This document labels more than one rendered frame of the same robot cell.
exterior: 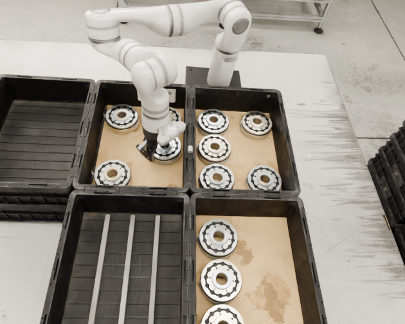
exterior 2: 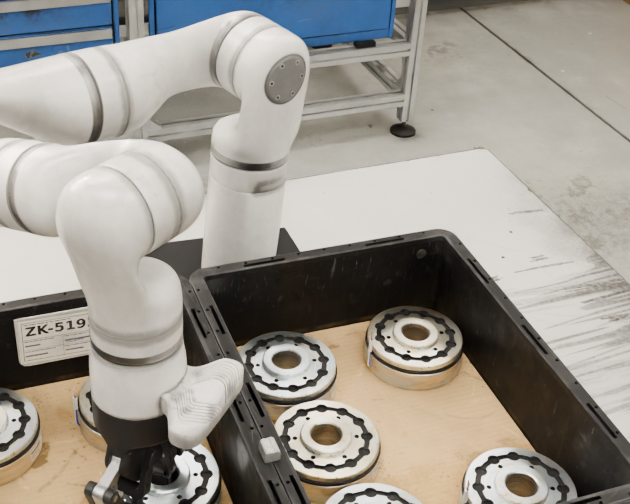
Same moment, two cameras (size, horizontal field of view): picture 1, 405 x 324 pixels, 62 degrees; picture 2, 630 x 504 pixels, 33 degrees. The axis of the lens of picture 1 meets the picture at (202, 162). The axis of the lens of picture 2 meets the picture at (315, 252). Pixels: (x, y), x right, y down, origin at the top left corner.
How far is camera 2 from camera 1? 22 cm
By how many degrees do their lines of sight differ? 23
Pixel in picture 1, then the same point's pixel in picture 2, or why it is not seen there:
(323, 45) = not seen: hidden behind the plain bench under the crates
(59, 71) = not seen: outside the picture
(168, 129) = (194, 391)
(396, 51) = (614, 138)
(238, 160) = (407, 461)
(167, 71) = (178, 183)
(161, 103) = (165, 299)
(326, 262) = not seen: outside the picture
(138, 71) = (92, 197)
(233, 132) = (354, 387)
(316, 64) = (477, 175)
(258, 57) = (315, 191)
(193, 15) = (151, 67)
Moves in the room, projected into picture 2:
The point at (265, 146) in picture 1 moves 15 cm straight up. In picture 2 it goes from (466, 399) to (488, 282)
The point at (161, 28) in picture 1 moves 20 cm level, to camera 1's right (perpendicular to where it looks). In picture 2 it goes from (66, 117) to (276, 106)
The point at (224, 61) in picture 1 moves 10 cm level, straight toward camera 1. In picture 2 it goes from (254, 194) to (268, 243)
